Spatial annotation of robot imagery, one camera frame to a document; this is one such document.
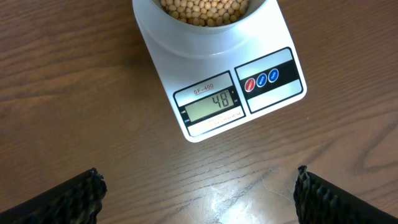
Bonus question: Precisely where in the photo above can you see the soybeans in bowl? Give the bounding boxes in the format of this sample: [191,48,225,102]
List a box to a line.
[159,0,250,27]

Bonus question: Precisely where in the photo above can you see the white digital kitchen scale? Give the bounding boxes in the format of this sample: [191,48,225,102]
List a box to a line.
[132,0,307,142]

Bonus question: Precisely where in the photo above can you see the grey bowl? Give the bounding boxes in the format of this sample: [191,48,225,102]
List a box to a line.
[150,0,268,33]

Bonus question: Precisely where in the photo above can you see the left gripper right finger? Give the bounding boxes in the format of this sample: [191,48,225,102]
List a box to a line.
[294,166,397,224]

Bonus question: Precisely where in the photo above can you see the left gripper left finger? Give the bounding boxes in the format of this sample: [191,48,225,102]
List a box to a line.
[1,168,107,224]

